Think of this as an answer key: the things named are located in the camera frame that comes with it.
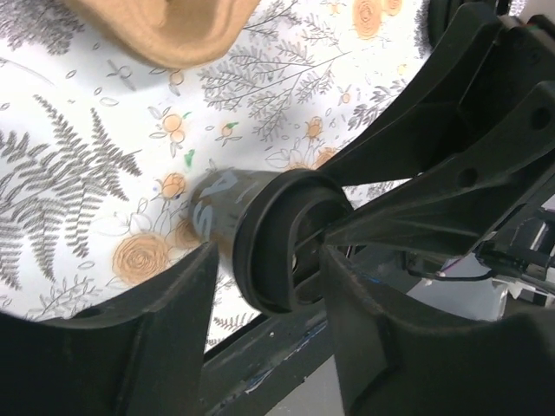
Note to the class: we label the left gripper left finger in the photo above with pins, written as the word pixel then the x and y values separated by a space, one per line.
pixel 140 353

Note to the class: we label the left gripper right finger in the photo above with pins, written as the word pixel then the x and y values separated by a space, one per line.
pixel 397 356

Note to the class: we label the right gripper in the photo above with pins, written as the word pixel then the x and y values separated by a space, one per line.
pixel 485 96

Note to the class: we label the black coffee cup lid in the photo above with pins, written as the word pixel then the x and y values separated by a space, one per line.
pixel 276 251

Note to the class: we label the dark takeout coffee cup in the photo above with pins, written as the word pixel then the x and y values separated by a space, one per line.
pixel 219 202

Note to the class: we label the brown cardboard cup carrier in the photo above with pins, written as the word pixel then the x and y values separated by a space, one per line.
pixel 168 34

